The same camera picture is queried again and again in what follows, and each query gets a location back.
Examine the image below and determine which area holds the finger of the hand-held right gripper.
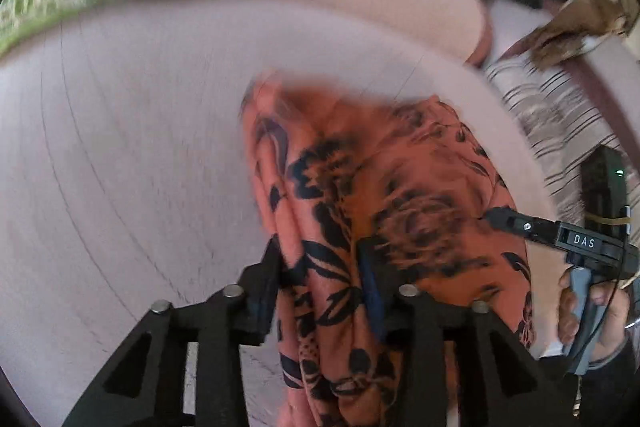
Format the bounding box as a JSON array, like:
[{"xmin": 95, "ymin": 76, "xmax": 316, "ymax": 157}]
[{"xmin": 484, "ymin": 206, "xmax": 563, "ymax": 244}]

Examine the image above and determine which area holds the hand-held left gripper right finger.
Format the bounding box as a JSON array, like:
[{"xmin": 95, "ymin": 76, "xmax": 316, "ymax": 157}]
[{"xmin": 357, "ymin": 237, "xmax": 576, "ymax": 427}]

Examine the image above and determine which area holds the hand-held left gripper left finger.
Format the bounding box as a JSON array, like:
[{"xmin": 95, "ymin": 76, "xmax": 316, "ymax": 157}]
[{"xmin": 62, "ymin": 234, "xmax": 286, "ymax": 427}]

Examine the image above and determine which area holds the orange floral garment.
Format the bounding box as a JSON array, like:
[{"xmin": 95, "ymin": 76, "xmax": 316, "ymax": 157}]
[{"xmin": 240, "ymin": 74, "xmax": 538, "ymax": 427}]

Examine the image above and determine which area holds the person's right forearm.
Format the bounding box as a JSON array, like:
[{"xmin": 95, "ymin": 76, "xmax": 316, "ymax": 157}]
[{"xmin": 565, "ymin": 337, "xmax": 640, "ymax": 427}]

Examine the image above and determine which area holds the person's right hand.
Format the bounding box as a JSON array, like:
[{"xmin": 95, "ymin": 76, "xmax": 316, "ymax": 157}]
[{"xmin": 557, "ymin": 269, "xmax": 633, "ymax": 360}]

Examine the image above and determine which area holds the striped grey cloth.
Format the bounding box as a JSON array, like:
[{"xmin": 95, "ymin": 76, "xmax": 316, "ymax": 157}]
[{"xmin": 482, "ymin": 52, "xmax": 631, "ymax": 228}]

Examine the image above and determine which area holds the brown patterned cloth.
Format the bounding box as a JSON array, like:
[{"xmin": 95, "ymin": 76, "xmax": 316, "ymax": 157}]
[{"xmin": 510, "ymin": 0, "xmax": 631, "ymax": 70}]

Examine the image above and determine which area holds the white cloth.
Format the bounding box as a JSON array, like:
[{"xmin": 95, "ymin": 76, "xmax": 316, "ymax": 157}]
[{"xmin": 487, "ymin": 0, "xmax": 551, "ymax": 62}]

